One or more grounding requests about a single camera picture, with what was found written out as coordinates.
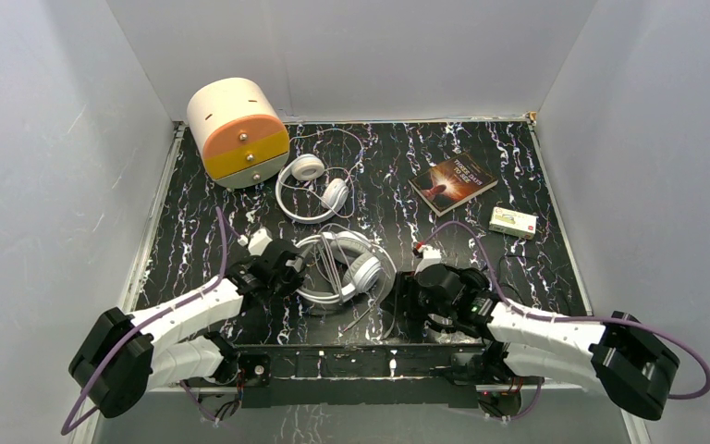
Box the pastel mini drawer cabinet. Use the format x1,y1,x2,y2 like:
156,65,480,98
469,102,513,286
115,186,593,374
187,78,289,190

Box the large white over-ear headphones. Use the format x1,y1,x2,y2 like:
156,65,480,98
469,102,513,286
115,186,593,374
293,223,398,332

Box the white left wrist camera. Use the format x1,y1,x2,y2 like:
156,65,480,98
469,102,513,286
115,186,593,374
237,228,273,256

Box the small white green box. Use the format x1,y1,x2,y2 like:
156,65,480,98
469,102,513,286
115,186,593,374
489,206,538,240

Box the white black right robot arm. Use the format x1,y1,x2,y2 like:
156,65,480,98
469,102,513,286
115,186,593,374
393,264,679,421

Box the small white on-ear headphones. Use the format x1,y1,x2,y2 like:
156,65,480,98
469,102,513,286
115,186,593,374
274,153,362,225

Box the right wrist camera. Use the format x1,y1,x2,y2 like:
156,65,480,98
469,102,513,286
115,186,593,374
413,242,443,274

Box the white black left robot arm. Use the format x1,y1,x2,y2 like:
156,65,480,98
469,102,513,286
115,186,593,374
68,239,305,418

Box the orange brown paperback book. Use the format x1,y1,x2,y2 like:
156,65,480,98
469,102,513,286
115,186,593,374
409,153,497,216

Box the black wired headphones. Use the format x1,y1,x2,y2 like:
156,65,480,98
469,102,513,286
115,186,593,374
427,253,574,339

